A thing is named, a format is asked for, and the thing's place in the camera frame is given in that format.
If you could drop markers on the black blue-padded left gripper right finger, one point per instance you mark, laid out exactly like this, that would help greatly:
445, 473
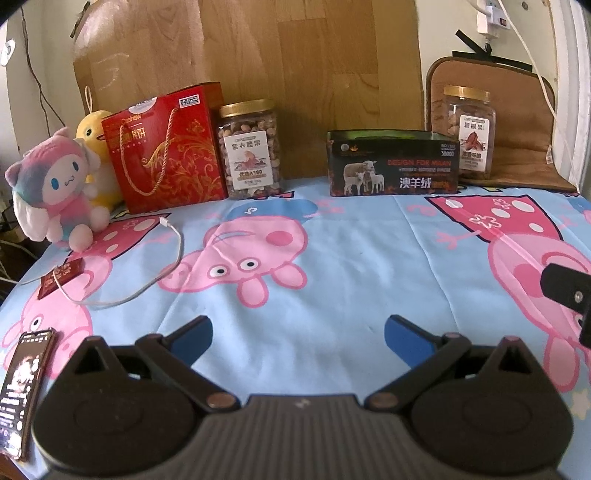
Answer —
429, 357

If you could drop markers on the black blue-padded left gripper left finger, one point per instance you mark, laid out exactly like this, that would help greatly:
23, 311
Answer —
170, 359

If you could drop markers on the small red snack packet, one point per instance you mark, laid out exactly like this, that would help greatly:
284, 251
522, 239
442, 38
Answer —
60, 276

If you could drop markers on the Peppa Pig blue bedsheet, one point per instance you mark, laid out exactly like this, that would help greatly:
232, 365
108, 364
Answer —
299, 287

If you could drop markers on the smartphone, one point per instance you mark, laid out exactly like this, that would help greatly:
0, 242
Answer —
20, 390

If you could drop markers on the yellow plush toy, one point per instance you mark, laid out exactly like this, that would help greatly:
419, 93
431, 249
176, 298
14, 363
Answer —
90, 130

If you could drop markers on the brown seat cushion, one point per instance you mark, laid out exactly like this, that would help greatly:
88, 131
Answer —
524, 124

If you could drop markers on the pink plush toy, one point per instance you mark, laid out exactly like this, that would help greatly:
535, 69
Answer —
51, 198

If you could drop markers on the red gift bag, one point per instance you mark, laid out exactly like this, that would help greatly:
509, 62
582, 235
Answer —
164, 150

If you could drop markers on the black sheep-print storage box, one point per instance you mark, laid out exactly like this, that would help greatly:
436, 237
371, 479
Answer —
392, 162

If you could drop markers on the nut jar with gold lid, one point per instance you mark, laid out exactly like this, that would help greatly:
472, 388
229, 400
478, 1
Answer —
250, 149

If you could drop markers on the white power strip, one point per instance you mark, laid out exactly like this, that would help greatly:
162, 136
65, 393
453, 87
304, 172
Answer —
491, 18

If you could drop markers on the wood-pattern board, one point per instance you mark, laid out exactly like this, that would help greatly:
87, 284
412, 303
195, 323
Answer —
326, 65

